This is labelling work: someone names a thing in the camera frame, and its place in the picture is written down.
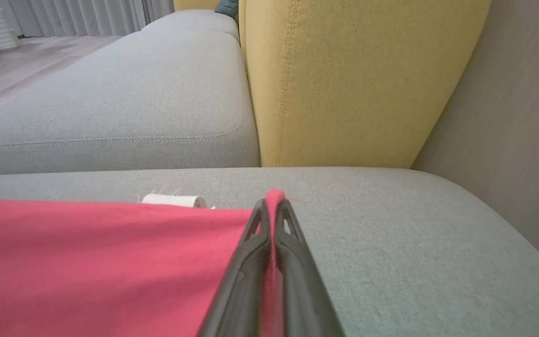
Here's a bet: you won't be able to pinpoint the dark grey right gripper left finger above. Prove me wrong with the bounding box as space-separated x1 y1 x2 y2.
198 198 273 337

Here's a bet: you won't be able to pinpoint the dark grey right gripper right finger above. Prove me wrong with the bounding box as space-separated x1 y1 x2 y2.
274 200 345 337

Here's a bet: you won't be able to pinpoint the red shirt with striped trim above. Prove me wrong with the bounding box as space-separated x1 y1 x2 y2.
0 189 298 337

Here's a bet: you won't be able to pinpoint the yellow and grey sofa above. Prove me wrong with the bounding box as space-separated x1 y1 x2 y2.
0 167 539 337

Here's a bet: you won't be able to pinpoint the grey sofa back cushion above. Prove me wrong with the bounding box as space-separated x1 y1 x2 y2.
0 30 261 176

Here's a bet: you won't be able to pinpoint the yellow sofa backrest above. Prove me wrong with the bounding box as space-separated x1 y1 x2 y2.
239 0 491 169

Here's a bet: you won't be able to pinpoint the grey sofa seat cushion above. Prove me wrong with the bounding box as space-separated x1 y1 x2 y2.
141 9 240 44

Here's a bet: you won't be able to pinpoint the teal throw pillow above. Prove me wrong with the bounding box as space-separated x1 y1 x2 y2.
214 0 240 19

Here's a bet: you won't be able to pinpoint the yellow sofa armrest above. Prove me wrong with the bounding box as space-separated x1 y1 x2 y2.
174 0 219 11

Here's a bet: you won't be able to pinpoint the grey curtains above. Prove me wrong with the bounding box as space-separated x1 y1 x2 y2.
0 0 175 38

